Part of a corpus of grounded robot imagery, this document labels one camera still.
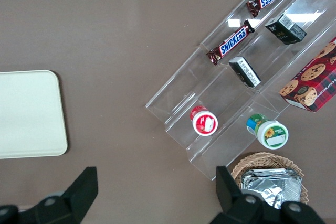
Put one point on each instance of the green lid snack jar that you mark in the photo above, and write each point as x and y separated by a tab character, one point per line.
270	132

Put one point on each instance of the clear acrylic stepped display stand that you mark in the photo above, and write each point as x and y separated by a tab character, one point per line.
183	95

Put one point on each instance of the red lid snack jar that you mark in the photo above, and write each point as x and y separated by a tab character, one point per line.
204	123

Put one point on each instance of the wicker basket holding foil tray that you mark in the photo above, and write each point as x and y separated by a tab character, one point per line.
262	159

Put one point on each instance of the cream rectangular plastic tray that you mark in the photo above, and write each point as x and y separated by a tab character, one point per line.
29	113

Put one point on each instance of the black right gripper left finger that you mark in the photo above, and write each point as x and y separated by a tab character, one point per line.
76	195

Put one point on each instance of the silver foil packets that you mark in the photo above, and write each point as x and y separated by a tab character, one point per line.
273	184

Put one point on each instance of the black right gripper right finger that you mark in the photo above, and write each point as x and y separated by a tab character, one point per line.
231	200

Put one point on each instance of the red tartan cookie box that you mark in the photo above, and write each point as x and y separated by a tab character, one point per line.
315	85

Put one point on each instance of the small black carton box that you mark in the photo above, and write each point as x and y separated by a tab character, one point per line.
245	73
286	30

